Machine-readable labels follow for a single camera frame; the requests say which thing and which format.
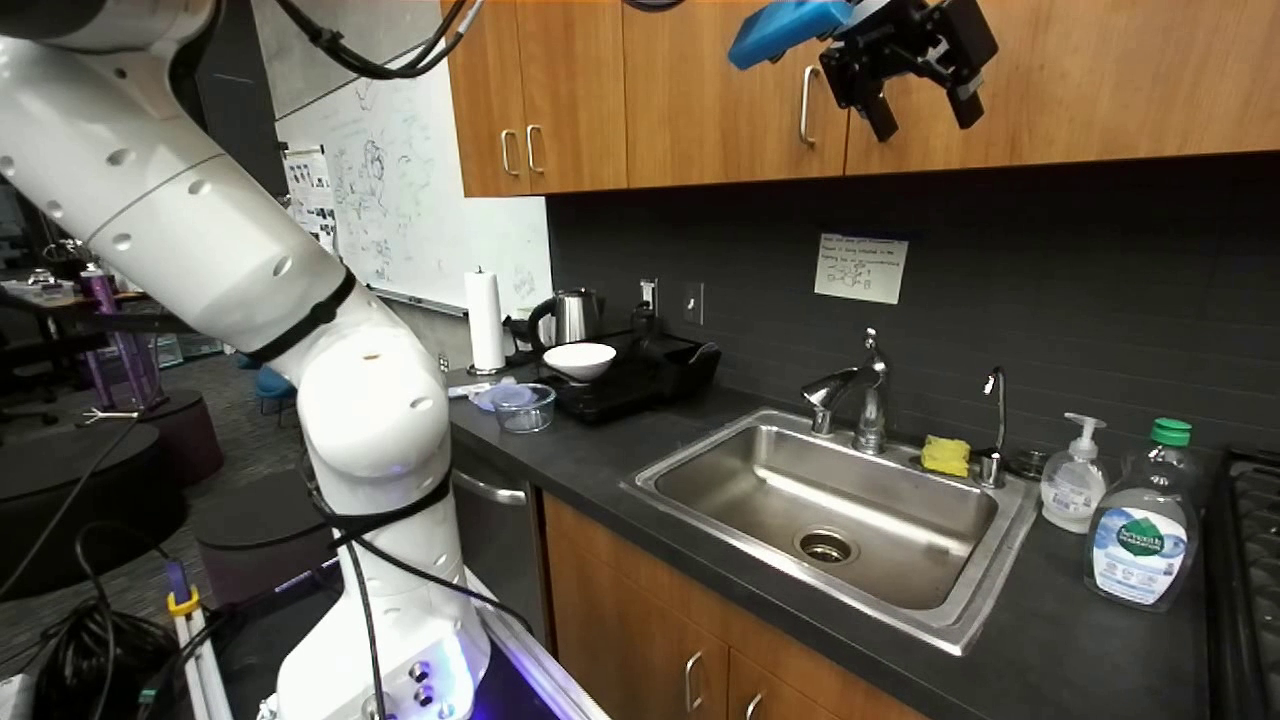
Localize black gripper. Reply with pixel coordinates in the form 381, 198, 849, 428
814, 0, 1003, 148

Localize wooden cupboard door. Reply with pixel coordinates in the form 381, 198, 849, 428
621, 0, 857, 193
527, 0, 632, 201
843, 0, 1280, 182
443, 0, 540, 201

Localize chrome kitchen faucet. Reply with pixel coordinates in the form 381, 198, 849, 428
795, 324, 893, 461

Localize small chrome faucet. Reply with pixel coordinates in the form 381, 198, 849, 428
979, 363, 1015, 494

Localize yellow sponge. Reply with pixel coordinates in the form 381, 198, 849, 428
915, 431, 977, 483

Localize black dish rack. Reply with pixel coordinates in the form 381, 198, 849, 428
548, 329, 725, 431

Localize clear hand soap dispenser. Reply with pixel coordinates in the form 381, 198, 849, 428
1037, 410, 1115, 542

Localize stainless steel sink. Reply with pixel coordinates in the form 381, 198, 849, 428
617, 406, 1045, 659

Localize black electric kettle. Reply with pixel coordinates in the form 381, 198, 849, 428
525, 289, 601, 361

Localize white round plate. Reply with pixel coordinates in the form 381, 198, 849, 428
540, 342, 622, 385

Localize round sink drain strainer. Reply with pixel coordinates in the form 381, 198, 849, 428
795, 528, 859, 569

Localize dish soap bottle green cap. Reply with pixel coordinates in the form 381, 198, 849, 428
1082, 413, 1203, 616

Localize white paper towel roll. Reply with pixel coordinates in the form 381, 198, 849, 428
458, 260, 511, 380

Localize clear blue plastic container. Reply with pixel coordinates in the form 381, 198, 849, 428
465, 378, 563, 439

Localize whiteboard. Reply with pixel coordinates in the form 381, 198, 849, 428
277, 62, 558, 322

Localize wooden lower cabinet door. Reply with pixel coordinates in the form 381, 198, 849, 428
540, 494, 737, 720
725, 606, 926, 720

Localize stainless steel dishwasher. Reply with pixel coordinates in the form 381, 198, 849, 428
448, 439, 551, 647

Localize purple bottle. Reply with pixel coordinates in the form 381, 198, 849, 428
74, 260, 168, 413

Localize black round stool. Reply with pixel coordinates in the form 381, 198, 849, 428
0, 416, 193, 609

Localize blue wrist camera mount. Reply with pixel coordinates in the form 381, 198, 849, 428
725, 0, 871, 77

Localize white paper wall note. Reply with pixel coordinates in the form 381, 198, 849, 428
808, 230, 915, 307

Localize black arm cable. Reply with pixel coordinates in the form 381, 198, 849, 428
268, 0, 489, 84

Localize black cable loop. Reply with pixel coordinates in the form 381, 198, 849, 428
323, 511, 535, 720

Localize black floor cable bundle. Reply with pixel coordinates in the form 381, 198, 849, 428
19, 515, 185, 720

